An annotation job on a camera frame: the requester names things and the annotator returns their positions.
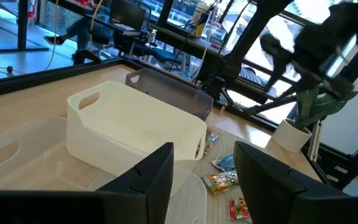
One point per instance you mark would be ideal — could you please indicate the clear plastic bin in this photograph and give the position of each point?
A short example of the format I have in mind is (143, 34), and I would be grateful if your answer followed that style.
(26, 161)

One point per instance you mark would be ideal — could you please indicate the black office desk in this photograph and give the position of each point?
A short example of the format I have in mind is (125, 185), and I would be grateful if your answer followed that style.
(22, 25)

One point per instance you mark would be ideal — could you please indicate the dark grey plastic bin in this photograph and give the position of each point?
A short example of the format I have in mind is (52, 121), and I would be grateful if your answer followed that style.
(172, 93)

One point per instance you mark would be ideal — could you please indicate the white metal bracket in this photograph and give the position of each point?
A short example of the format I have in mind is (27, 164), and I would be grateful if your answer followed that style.
(315, 140)

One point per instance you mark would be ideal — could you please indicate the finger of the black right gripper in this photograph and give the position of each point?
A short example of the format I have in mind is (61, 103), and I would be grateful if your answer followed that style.
(337, 88)
(275, 59)

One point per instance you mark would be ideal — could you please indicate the green plant in white pot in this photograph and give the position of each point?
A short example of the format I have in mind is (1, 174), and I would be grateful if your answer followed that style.
(291, 137)

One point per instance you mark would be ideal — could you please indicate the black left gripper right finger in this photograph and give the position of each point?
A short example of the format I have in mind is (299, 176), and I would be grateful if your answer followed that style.
(275, 193)

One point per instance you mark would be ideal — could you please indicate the black aluminium table frame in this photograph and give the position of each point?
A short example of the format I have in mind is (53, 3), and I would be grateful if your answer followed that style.
(42, 76)

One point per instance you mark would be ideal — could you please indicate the person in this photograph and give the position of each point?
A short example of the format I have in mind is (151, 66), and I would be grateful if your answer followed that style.
(79, 31)

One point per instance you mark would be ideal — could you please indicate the blue office chair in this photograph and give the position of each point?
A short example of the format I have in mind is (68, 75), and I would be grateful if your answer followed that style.
(166, 56)

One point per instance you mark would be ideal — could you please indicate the metal water bottle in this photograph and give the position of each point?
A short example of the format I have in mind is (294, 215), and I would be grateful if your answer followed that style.
(152, 37)

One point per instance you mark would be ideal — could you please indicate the blue granola bar wrapper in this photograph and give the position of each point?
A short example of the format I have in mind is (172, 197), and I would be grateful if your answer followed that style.
(225, 162)

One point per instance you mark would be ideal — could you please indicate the dark grey desk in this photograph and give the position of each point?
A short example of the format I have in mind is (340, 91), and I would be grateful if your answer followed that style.
(182, 40)

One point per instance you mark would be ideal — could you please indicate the grey woven placemat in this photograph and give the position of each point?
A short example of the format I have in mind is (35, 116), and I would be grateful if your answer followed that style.
(225, 144)

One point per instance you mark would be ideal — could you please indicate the yellow white bottle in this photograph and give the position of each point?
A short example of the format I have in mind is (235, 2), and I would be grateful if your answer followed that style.
(201, 18)

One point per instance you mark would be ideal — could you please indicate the white plastic bin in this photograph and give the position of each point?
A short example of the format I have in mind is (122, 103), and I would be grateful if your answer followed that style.
(129, 124)

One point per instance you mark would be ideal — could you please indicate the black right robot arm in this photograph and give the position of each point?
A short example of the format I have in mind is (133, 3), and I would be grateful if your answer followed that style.
(250, 37)

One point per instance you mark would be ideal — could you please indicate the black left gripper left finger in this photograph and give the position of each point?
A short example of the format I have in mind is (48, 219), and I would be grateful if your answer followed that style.
(141, 193)

